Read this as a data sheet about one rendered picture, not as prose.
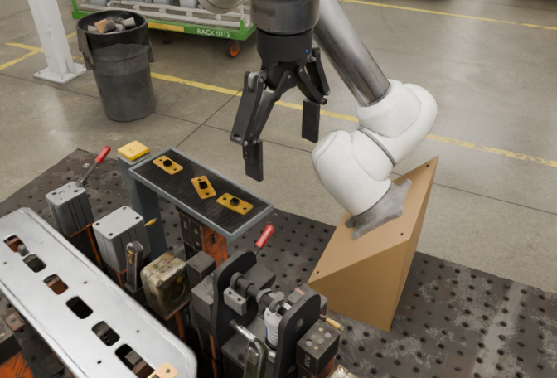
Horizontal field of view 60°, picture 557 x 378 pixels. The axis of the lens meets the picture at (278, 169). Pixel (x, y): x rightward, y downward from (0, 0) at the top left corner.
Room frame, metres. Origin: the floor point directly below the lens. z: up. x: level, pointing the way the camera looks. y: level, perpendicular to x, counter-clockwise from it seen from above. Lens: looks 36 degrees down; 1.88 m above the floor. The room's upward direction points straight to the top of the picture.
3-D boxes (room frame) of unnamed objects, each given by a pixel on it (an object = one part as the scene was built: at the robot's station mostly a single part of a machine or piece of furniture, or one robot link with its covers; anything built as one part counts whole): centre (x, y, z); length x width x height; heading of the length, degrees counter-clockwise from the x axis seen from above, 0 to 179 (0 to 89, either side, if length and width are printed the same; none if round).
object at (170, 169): (1.00, 0.28, 1.17); 0.08 x 0.04 x 0.01; 47
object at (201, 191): (0.91, 0.18, 1.17); 0.08 x 0.04 x 0.01; 26
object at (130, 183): (1.08, 0.39, 0.92); 0.08 x 0.08 x 0.44; 50
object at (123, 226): (0.84, 0.38, 0.90); 0.13 x 0.10 x 0.41; 140
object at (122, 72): (3.34, 1.18, 0.36); 0.54 x 0.50 x 0.73; 155
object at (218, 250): (0.91, 0.20, 0.92); 0.10 x 0.08 x 0.45; 50
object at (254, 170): (0.57, 0.04, 1.48); 0.03 x 0.01 x 0.07; 49
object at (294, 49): (0.62, -0.01, 1.62); 0.08 x 0.07 x 0.09; 139
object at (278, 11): (0.62, -0.01, 1.69); 0.09 x 0.09 x 0.06
